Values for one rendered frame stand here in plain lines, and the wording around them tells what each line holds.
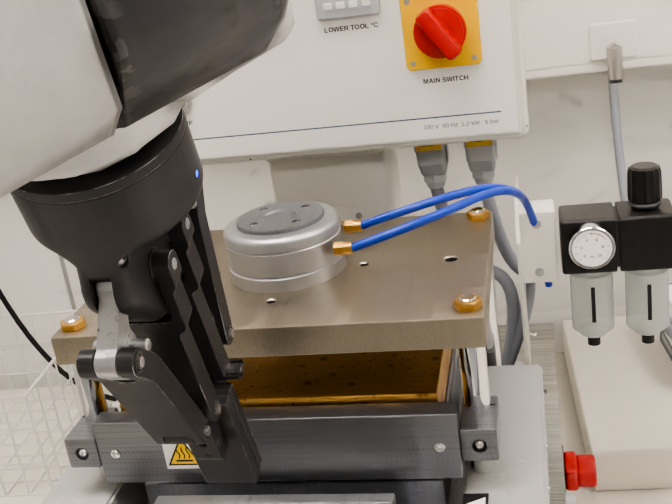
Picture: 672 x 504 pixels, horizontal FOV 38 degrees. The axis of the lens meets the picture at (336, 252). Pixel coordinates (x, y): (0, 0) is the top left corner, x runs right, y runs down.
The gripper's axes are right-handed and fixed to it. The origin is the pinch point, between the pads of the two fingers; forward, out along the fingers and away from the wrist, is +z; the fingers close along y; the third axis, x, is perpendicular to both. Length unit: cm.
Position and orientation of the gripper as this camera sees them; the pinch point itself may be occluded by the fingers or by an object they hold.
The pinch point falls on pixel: (218, 434)
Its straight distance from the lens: 52.8
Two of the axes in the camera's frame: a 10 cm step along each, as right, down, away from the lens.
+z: 1.7, 7.2, 6.7
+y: -1.1, 6.9, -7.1
